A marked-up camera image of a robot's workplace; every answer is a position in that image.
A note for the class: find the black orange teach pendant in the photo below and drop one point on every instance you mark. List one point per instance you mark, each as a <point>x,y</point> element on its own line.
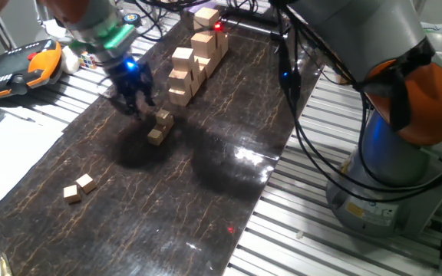
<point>17,71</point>

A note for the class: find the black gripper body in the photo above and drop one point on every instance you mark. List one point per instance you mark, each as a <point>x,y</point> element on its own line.
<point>130,76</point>

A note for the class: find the green gripper mounting flange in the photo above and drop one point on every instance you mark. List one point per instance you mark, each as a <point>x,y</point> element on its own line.
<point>121,36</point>

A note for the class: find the white round object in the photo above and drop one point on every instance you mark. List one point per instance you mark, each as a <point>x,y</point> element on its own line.
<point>69,59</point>

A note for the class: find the black round tape measure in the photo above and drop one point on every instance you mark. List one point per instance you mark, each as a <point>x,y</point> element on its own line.
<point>130,18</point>

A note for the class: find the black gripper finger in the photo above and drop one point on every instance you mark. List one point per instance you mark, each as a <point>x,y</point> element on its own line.
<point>149,96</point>
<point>132,108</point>

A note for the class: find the white paper sheet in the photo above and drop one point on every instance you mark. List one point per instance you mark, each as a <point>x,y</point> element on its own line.
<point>10,153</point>

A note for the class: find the large wooden cube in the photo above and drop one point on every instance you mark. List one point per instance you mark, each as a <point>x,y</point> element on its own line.
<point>223,35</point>
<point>223,46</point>
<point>201,73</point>
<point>179,96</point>
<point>203,44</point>
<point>207,65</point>
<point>182,58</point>
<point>206,17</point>
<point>179,78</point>

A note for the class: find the dark marble pattern mat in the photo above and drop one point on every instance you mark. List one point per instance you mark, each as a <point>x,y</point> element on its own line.
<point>148,230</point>

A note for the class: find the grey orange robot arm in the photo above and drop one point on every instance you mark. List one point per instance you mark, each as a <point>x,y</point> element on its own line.
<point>359,34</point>

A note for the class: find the colourful puzzle cube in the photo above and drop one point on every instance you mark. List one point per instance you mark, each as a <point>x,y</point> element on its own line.
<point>87,60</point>

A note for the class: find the small white scrap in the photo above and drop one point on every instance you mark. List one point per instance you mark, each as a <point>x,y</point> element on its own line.
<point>300,234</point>

